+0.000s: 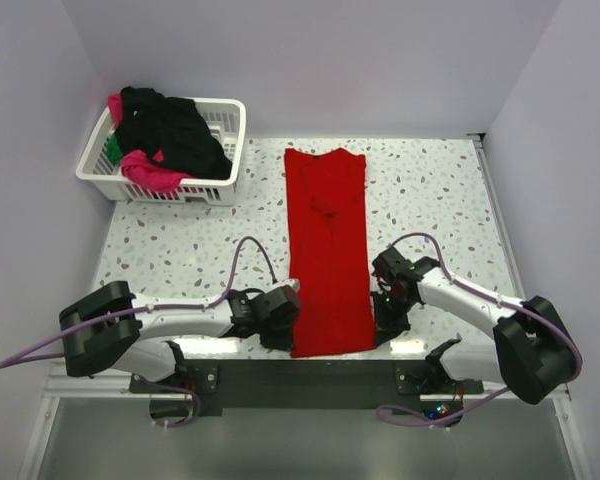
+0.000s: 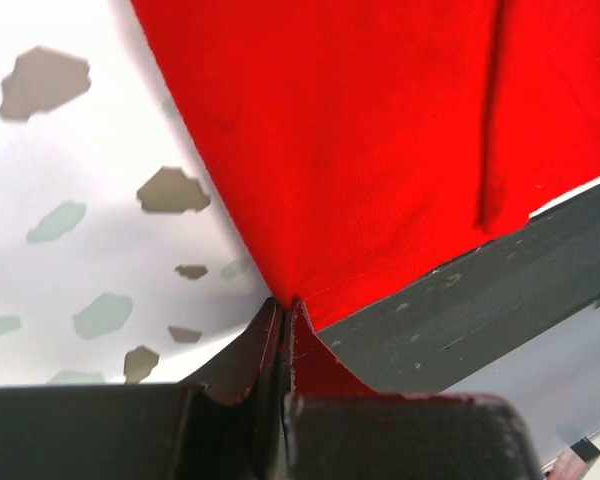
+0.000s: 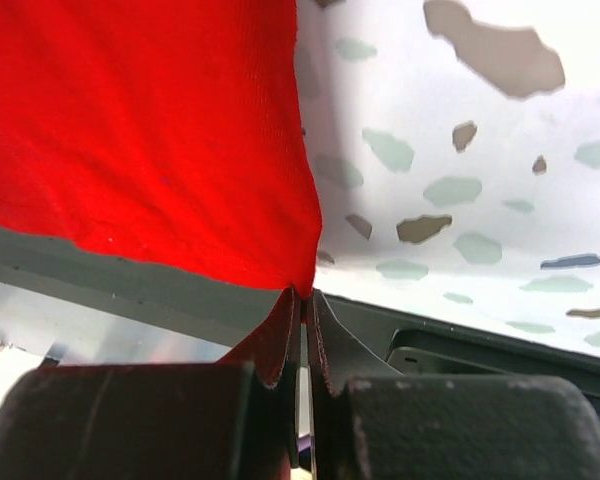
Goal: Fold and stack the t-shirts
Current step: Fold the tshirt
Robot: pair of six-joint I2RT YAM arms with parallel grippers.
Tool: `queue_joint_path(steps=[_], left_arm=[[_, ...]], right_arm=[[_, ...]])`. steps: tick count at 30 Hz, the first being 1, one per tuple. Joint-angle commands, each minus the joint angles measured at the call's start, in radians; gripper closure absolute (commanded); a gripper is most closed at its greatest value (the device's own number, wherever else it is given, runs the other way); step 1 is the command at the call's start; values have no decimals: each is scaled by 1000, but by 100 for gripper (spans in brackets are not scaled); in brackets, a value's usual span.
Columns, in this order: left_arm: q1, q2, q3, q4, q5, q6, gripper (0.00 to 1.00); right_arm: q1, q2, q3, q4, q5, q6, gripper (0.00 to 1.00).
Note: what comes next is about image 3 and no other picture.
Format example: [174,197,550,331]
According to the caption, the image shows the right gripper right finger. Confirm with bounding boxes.
[307,292,600,479]

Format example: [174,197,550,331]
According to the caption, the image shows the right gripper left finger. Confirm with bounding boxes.
[0,288,302,480]

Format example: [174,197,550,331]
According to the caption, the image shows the red t shirt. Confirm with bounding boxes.
[0,1,322,296]

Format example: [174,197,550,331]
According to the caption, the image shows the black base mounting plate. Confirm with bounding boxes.
[0,228,600,417]

